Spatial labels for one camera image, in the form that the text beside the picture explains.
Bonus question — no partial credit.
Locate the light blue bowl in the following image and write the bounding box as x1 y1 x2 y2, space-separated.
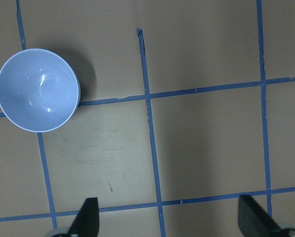
0 48 81 133

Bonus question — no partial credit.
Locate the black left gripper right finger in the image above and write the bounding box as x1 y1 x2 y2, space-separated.
238 195 287 237

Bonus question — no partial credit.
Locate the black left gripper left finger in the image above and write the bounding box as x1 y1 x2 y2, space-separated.
67 197 100 237

